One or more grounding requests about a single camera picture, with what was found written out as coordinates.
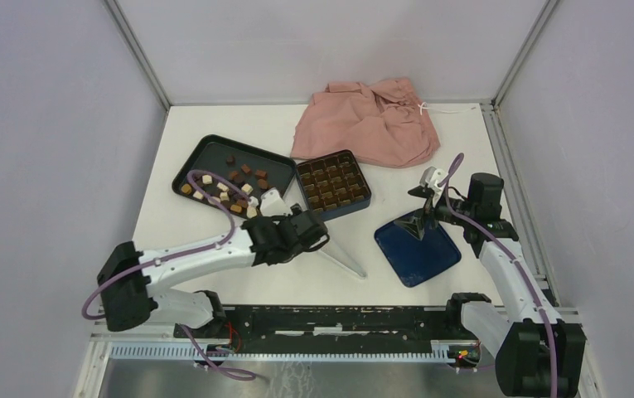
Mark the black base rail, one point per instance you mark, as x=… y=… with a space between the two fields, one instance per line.
x=263 y=329

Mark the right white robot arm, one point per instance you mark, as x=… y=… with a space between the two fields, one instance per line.
x=536 y=352

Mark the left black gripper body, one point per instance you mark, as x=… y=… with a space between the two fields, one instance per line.
x=296 y=211

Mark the blue chocolate box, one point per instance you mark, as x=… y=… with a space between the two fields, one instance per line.
x=334 y=185

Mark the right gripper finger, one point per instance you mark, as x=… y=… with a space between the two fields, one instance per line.
x=422 y=192
x=415 y=223

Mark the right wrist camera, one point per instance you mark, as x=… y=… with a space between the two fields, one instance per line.
x=434 y=179

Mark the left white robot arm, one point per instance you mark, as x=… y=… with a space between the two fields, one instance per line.
x=139 y=286

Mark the blue box lid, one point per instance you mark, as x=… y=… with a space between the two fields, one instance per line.
x=417 y=261

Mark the black chocolate tray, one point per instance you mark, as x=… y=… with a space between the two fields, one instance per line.
x=234 y=174

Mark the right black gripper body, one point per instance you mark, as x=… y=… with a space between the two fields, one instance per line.
x=442 y=212

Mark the pink cloth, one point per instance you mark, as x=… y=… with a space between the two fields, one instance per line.
x=382 y=124

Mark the silver metal tongs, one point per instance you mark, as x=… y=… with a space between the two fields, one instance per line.
x=339 y=256

